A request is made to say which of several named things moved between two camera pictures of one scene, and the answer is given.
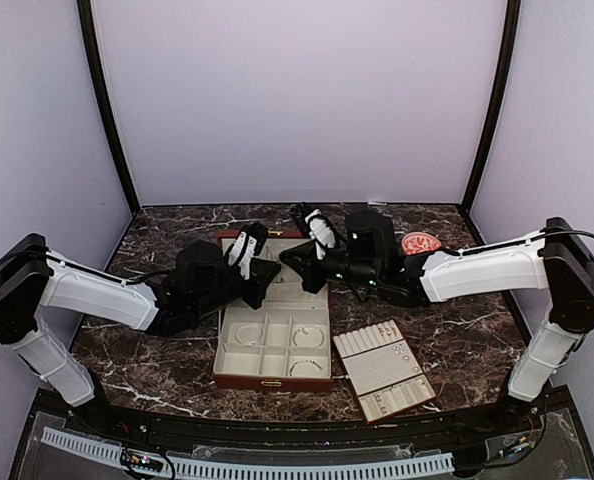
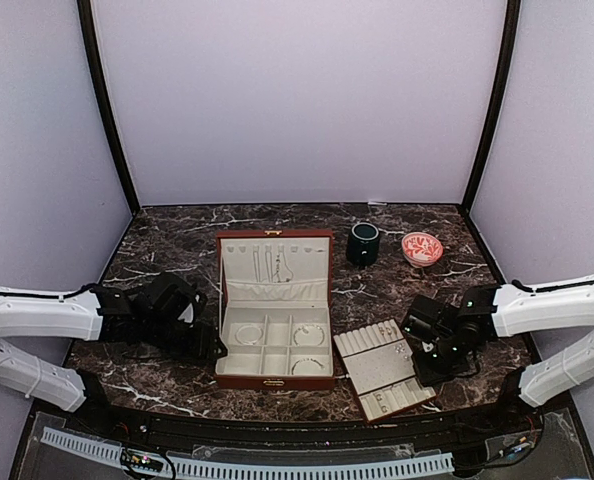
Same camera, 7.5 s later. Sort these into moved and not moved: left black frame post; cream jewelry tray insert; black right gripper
Moved: black right gripper
Not moved: left black frame post; cream jewelry tray insert
